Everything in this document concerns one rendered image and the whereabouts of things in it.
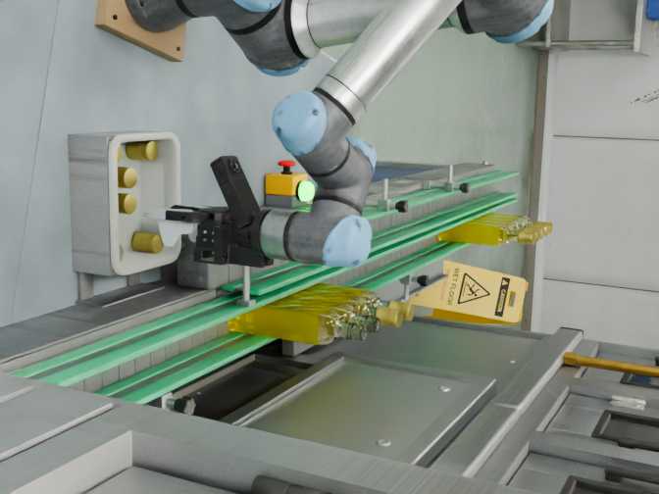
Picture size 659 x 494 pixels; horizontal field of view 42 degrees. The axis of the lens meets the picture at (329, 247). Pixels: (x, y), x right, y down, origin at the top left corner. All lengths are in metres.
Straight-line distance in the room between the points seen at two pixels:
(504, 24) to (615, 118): 5.94
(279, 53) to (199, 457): 1.10
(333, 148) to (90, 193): 0.42
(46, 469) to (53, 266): 0.98
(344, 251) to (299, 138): 0.18
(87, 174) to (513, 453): 0.80
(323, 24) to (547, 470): 0.80
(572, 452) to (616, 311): 6.02
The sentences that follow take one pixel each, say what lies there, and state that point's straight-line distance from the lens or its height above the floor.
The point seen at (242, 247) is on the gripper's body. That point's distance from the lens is 1.32.
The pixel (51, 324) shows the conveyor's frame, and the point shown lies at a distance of 1.36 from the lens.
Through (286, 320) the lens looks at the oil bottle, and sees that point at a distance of 1.55.
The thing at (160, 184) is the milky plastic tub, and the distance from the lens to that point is 1.53.
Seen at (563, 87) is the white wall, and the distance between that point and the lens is 7.38.
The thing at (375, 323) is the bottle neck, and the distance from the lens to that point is 1.55.
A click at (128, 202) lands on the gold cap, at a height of 0.81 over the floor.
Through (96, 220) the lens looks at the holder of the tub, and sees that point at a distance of 1.41.
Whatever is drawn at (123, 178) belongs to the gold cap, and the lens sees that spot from 1.44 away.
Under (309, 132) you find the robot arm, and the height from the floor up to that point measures 1.20.
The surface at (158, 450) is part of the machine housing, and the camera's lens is 0.50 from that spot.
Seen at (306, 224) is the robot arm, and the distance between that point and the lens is 1.24.
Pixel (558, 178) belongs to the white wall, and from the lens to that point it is 7.41.
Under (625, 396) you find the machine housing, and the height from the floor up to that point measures 1.54.
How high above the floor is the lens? 1.73
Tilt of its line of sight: 26 degrees down
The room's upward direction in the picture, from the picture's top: 96 degrees clockwise
